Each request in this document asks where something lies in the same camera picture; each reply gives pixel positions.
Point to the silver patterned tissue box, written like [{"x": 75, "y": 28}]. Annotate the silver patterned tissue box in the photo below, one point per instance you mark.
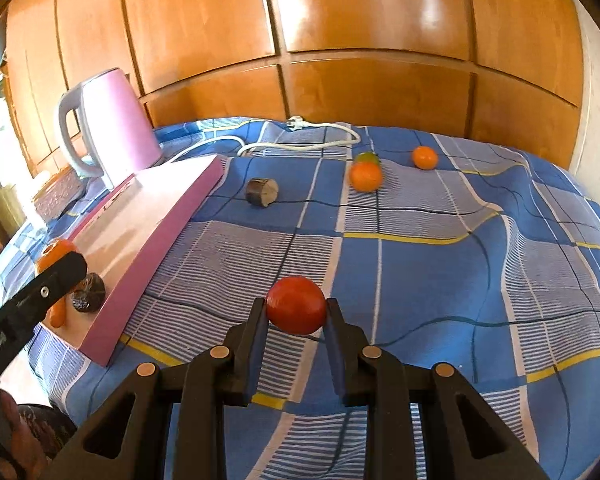
[{"x": 57, "y": 195}]

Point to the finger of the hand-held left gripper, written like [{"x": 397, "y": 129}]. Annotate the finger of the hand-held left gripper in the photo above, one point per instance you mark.
[{"x": 55, "y": 282}]

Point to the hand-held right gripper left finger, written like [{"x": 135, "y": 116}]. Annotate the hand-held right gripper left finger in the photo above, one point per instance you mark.
[{"x": 260, "y": 332}]

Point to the medium orange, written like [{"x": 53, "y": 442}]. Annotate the medium orange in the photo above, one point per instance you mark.
[{"x": 366, "y": 177}]

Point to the blue plaid bedspread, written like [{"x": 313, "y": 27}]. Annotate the blue plaid bedspread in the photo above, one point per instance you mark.
[{"x": 430, "y": 270}]

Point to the green and orange fruit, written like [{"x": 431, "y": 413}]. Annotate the green and orange fruit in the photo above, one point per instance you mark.
[{"x": 367, "y": 157}]

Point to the pink electric kettle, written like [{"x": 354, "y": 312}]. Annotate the pink electric kettle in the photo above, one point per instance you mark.
[{"x": 125, "y": 120}]

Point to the pink rimmed tray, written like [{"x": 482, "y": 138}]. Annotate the pink rimmed tray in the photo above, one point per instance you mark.
[{"x": 145, "y": 230}]

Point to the large orange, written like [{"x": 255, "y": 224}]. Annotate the large orange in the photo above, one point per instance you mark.
[{"x": 52, "y": 252}]

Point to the wooden wardrobe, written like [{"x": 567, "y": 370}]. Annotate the wooden wardrobe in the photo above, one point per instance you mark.
[{"x": 330, "y": 20}]

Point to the small brown yam piece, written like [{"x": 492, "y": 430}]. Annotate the small brown yam piece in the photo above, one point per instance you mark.
[{"x": 262, "y": 191}]

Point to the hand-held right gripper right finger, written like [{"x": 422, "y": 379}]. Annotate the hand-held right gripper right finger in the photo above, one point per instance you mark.
[{"x": 332, "y": 340}]

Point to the dark brown round water chestnut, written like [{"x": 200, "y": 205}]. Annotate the dark brown round water chestnut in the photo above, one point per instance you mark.
[{"x": 89, "y": 294}]

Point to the small orange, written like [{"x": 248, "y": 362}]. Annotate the small orange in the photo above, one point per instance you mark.
[{"x": 425, "y": 157}]

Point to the carrot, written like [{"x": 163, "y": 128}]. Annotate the carrot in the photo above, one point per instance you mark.
[{"x": 57, "y": 316}]

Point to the red tomato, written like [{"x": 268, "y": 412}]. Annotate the red tomato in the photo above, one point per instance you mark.
[{"x": 296, "y": 312}]

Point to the person's left hand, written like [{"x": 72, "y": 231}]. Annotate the person's left hand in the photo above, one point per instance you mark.
[{"x": 20, "y": 435}]

